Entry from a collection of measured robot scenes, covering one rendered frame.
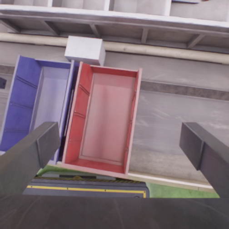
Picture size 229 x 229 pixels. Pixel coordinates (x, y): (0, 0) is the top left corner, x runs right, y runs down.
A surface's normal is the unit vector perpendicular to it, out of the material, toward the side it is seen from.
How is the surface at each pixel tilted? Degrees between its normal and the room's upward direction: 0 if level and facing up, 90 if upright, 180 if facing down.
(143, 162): 1
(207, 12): 31
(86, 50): 0
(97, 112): 0
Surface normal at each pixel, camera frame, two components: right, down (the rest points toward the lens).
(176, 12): -0.10, 0.04
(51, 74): -0.13, 0.36
